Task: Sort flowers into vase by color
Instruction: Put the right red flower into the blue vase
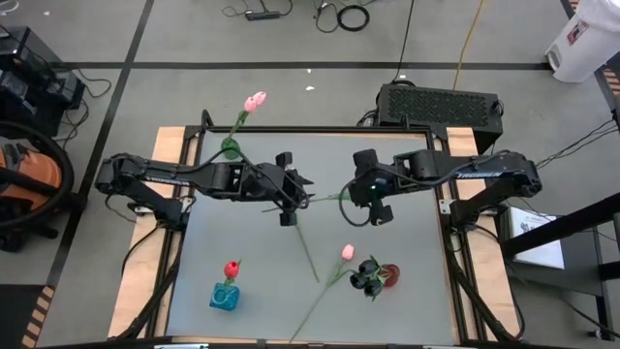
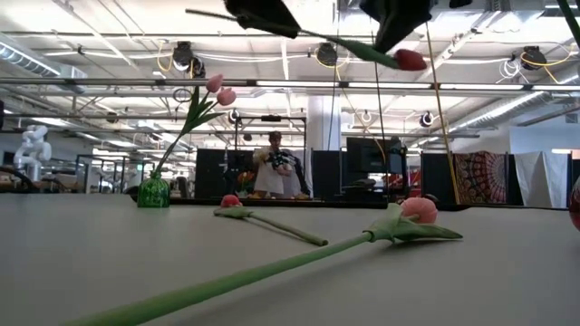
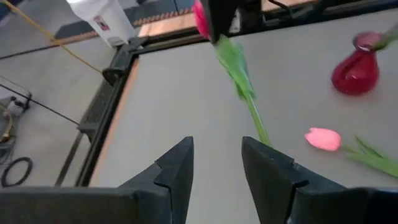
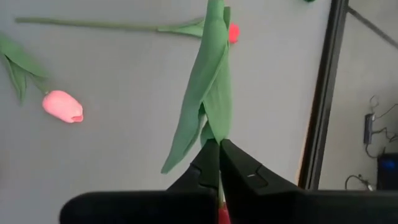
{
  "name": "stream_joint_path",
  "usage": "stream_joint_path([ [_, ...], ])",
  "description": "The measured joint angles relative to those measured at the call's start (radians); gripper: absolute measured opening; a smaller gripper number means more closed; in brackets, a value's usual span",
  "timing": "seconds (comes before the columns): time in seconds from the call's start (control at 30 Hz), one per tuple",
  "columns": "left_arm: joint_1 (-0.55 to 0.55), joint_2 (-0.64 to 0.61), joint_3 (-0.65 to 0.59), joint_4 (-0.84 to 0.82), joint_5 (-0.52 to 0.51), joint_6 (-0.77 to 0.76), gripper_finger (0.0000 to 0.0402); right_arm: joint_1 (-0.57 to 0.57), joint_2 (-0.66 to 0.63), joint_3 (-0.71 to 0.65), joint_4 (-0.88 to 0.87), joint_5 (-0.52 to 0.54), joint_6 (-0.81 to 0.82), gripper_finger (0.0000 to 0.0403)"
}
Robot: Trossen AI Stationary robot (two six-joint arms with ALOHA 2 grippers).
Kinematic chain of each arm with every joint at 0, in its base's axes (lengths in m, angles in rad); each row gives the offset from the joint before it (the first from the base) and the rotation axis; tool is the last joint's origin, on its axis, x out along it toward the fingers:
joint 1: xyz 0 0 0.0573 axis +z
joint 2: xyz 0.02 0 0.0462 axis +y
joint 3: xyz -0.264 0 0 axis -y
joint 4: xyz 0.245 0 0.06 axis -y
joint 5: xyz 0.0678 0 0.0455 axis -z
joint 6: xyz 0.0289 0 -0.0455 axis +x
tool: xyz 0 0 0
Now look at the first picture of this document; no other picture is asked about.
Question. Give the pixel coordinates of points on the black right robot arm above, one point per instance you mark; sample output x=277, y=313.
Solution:
x=508, y=167

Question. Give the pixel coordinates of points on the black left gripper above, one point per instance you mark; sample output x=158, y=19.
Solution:
x=264, y=181

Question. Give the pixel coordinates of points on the blue square glass vase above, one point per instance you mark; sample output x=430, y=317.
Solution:
x=232, y=303

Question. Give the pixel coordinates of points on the black metal stand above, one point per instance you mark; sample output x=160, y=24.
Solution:
x=557, y=227

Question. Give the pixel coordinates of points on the pink artificial tulip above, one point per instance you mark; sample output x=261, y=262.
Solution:
x=260, y=97
x=250, y=104
x=348, y=252

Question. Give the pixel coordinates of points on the white printed booklet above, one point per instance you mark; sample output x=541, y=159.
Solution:
x=537, y=242

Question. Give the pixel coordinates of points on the black equipment case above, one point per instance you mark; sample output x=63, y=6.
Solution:
x=29, y=82

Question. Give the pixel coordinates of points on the black aluminium table frame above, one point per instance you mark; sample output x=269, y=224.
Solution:
x=315, y=129

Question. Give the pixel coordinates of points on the green glass vase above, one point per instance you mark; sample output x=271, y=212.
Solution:
x=230, y=145

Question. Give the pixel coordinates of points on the black power strip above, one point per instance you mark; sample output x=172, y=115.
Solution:
x=261, y=15

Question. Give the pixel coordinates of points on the white waste bin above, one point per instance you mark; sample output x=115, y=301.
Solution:
x=586, y=43

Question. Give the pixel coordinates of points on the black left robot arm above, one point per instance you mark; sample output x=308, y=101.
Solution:
x=203, y=177

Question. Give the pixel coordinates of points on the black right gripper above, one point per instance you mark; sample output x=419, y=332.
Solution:
x=375, y=186

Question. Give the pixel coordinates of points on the black perforated computer case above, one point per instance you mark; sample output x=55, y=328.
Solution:
x=436, y=106

